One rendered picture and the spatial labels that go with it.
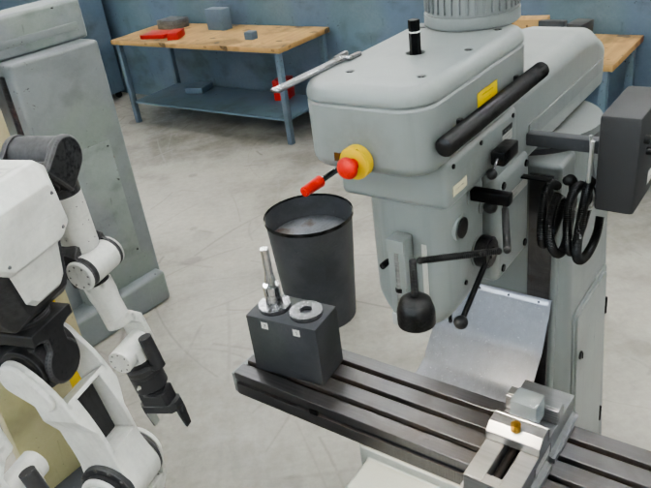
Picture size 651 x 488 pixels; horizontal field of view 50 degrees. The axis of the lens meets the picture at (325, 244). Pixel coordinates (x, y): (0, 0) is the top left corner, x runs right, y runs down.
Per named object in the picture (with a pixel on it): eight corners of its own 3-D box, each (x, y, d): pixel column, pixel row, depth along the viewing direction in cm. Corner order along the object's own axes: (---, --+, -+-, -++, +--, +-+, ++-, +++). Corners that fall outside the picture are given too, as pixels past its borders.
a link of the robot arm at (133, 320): (121, 366, 179) (98, 323, 174) (140, 345, 187) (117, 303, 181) (141, 365, 176) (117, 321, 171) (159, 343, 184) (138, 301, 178)
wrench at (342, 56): (283, 94, 118) (283, 89, 118) (265, 92, 120) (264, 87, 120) (361, 55, 134) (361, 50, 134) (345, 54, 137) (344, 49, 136)
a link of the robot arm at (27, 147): (22, 201, 158) (0, 145, 151) (47, 184, 165) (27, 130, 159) (65, 202, 154) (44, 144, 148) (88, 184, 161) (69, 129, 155)
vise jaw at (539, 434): (539, 458, 150) (540, 444, 148) (485, 438, 157) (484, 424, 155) (549, 440, 154) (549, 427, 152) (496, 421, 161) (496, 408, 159)
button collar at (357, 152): (369, 182, 121) (366, 150, 118) (340, 177, 124) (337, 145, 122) (375, 177, 123) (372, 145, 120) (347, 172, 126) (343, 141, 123)
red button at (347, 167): (355, 183, 119) (352, 161, 117) (335, 179, 121) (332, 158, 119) (364, 175, 121) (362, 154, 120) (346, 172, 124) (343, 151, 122)
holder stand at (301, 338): (324, 386, 189) (314, 326, 179) (256, 368, 199) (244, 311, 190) (344, 359, 198) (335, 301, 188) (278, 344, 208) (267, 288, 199)
